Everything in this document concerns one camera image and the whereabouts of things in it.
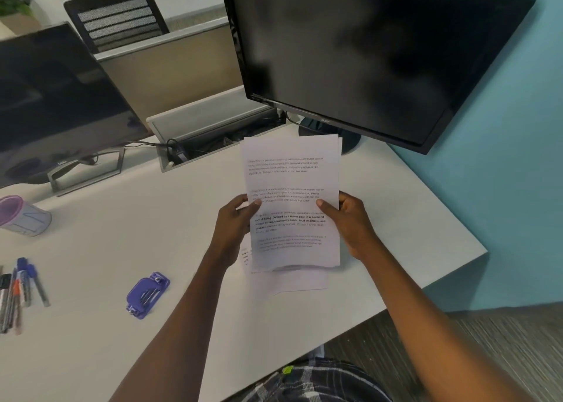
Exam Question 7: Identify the person's left hand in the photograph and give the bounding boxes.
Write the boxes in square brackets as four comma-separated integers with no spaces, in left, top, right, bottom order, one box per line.
[210,193,263,268]

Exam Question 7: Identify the person's right hand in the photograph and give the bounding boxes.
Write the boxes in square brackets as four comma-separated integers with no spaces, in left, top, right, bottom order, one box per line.
[316,190,381,262]

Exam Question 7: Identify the single printed paper sheet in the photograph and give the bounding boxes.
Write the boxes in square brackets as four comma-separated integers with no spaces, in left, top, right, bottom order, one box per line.
[239,246,331,298]

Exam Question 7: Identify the stack of printed papers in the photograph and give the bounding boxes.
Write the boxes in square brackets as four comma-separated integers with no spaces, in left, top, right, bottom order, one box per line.
[240,134,343,271]

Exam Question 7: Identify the purple hole punch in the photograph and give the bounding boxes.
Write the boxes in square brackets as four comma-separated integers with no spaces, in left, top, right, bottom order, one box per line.
[126,272,171,320]

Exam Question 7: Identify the blue pen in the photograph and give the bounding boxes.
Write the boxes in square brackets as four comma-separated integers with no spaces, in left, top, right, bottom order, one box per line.
[27,263,51,308]

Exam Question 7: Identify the blue cap marker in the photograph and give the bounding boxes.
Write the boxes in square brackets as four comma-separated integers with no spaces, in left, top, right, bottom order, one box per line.
[16,257,32,307]

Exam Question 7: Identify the orange pen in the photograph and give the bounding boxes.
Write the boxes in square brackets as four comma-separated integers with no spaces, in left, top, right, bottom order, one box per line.
[12,279,23,336]

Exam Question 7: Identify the black cap marker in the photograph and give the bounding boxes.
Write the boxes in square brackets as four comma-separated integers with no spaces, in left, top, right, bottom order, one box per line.
[0,274,12,328]

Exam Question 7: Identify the person's right forearm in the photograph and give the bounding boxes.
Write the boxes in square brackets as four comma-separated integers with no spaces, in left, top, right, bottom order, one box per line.
[358,241,535,402]

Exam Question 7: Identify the person's left forearm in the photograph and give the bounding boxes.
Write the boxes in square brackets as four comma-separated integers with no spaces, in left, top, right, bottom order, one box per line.
[107,250,234,402]

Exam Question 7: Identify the white desk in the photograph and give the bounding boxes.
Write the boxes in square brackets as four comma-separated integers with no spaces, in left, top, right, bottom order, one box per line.
[0,122,489,402]

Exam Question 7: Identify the plaid shorts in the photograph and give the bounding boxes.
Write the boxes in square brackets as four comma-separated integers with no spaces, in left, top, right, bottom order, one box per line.
[244,357,395,402]

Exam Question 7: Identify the beige cubicle partition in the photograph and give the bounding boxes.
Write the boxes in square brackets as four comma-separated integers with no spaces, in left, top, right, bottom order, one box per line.
[94,17,245,124]

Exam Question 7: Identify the black monitor round base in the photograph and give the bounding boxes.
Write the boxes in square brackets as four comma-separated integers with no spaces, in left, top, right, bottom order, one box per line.
[218,0,537,155]

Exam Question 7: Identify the purple rimmed white pen cup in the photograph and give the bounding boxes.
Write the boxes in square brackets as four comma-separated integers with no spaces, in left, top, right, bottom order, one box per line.
[0,195,53,238]

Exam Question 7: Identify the black monitor silver stand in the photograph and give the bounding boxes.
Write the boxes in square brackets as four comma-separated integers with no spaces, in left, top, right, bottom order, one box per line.
[0,21,150,197]

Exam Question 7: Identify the black mesh office chair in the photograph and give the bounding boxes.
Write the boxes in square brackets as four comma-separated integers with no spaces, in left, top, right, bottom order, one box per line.
[63,0,170,54]

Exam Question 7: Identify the beige planter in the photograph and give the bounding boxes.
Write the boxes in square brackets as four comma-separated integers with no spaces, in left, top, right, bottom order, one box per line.
[0,12,45,38]

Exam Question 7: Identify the black cable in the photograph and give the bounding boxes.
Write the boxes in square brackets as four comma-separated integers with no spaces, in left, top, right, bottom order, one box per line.
[125,138,190,163]

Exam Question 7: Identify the grey cable tray box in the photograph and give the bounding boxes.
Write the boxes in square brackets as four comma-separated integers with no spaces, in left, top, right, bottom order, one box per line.
[145,85,289,173]

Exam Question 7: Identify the white cable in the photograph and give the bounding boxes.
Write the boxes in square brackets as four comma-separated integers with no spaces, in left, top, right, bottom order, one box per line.
[279,109,304,128]

